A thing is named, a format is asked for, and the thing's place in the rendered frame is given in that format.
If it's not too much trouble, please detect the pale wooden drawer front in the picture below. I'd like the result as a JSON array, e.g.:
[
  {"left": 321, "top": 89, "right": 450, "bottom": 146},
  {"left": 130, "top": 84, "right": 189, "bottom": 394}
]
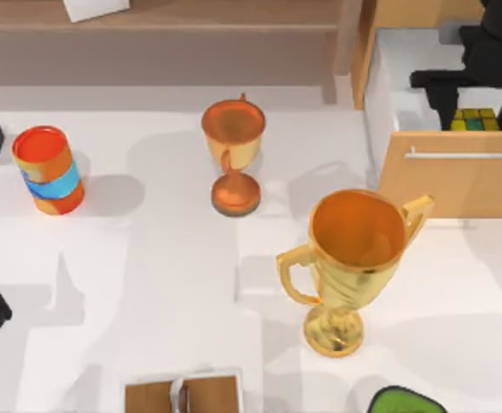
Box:
[{"left": 376, "top": 130, "right": 502, "bottom": 221}]

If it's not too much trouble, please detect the long metal drawer handle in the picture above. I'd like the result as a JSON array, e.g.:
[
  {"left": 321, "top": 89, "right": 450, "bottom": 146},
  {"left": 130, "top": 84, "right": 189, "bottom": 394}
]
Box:
[{"left": 403, "top": 146, "right": 502, "bottom": 161}]

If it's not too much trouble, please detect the multicoloured puzzle cube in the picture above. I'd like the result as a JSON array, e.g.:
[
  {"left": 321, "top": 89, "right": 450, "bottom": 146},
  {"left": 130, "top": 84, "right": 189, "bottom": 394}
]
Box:
[{"left": 450, "top": 108, "right": 501, "bottom": 133}]

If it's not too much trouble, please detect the orange and blue can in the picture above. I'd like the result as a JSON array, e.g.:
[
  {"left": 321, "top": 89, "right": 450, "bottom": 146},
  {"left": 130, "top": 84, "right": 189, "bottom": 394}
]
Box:
[{"left": 10, "top": 125, "right": 86, "bottom": 216}]

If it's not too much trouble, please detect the wooden open shelf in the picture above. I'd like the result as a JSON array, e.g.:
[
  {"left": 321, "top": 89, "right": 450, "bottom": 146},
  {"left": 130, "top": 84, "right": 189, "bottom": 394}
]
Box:
[{"left": 0, "top": 0, "right": 364, "bottom": 105}]

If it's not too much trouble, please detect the brown open book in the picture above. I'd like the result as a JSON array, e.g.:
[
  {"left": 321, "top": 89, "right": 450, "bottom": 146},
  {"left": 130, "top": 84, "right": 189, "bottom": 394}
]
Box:
[{"left": 124, "top": 367, "right": 244, "bottom": 413}]

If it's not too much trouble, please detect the small bronze trophy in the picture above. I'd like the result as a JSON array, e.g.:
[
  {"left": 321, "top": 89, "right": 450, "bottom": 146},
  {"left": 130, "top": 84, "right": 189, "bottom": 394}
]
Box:
[{"left": 200, "top": 92, "right": 267, "bottom": 218}]

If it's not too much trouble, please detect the wooden cupboard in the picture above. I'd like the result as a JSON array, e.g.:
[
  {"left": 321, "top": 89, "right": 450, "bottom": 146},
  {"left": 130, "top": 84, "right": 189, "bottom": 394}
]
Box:
[{"left": 351, "top": 0, "right": 487, "bottom": 111}]

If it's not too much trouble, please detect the large gold trophy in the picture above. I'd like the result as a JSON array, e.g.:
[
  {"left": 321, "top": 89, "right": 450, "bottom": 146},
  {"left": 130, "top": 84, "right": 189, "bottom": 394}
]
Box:
[{"left": 276, "top": 188, "right": 436, "bottom": 358}]

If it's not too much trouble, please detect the green item with black rim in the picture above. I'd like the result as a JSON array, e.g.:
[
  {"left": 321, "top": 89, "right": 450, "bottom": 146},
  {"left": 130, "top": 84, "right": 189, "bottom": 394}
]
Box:
[{"left": 366, "top": 385, "right": 446, "bottom": 413}]

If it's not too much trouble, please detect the white drawer inside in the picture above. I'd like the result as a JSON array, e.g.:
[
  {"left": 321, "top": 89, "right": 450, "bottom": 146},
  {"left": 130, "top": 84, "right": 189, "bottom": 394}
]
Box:
[{"left": 362, "top": 20, "right": 502, "bottom": 182}]

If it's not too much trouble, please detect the white flat sheet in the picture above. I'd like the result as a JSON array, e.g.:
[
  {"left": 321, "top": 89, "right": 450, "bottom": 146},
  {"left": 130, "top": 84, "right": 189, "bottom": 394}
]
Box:
[{"left": 63, "top": 0, "right": 132, "bottom": 23}]

